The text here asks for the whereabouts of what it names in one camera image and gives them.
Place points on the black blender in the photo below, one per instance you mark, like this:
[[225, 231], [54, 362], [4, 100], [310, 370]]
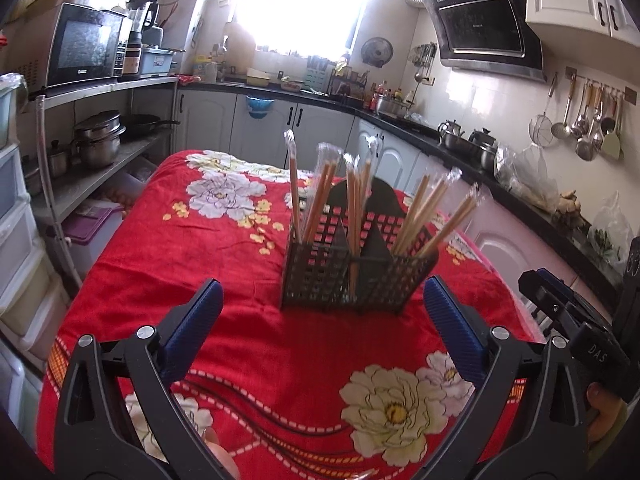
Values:
[[137, 35]]

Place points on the blue hanging bowl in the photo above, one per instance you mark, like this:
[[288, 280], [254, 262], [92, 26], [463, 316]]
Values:
[[260, 107]]

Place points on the red floral blanket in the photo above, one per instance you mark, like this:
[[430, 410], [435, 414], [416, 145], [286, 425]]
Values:
[[200, 260]]

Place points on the small steel pot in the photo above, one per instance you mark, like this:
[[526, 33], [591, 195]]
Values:
[[60, 160]]

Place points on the pale plastic drawer tower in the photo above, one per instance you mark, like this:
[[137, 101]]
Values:
[[20, 210]]

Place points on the steel stock pot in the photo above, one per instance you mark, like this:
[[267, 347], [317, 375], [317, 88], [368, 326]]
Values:
[[392, 105]]

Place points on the wooden cutting board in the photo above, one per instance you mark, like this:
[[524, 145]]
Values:
[[240, 52]]

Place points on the grey plastic crate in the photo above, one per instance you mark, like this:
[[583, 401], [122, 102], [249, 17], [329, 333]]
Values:
[[157, 62]]

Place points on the black range hood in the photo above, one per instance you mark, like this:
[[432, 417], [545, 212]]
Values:
[[480, 25]]

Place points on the black perforated utensil holder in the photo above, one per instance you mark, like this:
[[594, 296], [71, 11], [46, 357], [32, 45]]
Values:
[[320, 270]]

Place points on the small hanging utensil cluster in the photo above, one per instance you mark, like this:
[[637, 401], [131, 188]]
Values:
[[422, 60]]

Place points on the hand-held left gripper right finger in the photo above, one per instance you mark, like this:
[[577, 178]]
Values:
[[450, 320]]

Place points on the white lower kitchen cabinets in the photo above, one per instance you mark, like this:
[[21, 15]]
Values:
[[210, 115]]

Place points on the black frying pan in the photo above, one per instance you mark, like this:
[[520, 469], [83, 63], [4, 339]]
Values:
[[145, 126]]

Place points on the ginger root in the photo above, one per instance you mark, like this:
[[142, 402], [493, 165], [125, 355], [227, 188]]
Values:
[[569, 203]]

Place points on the black spice rack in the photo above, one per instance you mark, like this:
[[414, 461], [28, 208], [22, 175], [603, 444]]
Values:
[[347, 84]]

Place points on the purple lidded storage box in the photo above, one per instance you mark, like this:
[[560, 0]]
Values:
[[90, 235]]

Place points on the metal shelf rack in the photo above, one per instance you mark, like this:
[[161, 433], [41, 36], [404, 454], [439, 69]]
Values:
[[110, 87]]

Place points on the row of hanging kitchen utensils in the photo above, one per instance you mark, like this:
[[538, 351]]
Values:
[[585, 120]]

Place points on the kitchen window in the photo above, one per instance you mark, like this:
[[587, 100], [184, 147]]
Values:
[[305, 5]]

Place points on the clear plastic bag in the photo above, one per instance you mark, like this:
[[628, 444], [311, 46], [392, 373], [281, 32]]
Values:
[[530, 175]]

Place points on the black microwave oven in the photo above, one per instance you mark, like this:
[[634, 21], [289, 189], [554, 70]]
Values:
[[85, 45]]

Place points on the person's left hand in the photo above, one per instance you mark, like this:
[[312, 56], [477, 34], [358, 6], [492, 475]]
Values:
[[222, 455]]

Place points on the group of chopsticks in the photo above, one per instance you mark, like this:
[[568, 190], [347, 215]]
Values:
[[355, 195]]

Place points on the pink plastic drawer tower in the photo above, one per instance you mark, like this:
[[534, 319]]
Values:
[[15, 390]]

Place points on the teal drawer organizer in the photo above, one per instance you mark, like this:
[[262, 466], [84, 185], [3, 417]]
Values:
[[318, 72]]

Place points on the stacked steel pots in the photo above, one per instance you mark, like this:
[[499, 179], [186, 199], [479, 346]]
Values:
[[100, 140]]

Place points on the steel kettle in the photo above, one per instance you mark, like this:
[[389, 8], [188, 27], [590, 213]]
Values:
[[481, 139], [451, 136]]

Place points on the steel bowl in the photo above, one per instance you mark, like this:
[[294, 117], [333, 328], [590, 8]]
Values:
[[489, 157]]

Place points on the person's right hand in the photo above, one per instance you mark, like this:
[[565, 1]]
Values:
[[602, 407]]

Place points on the yellow dish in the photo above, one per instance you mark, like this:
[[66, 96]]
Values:
[[258, 76]]

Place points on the bag of green vegetables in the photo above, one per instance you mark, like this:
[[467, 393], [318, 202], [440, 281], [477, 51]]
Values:
[[610, 232]]

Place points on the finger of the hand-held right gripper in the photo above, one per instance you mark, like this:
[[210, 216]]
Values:
[[552, 277], [550, 305]]

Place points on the grey appliance with dials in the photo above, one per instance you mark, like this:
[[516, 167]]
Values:
[[631, 285]]

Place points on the black kitchen countertop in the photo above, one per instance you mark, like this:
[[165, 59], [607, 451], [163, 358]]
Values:
[[540, 215]]

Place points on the small wall fan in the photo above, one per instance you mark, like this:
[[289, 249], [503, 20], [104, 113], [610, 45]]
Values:
[[376, 51]]

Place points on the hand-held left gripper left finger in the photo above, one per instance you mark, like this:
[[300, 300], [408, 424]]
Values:
[[192, 330]]

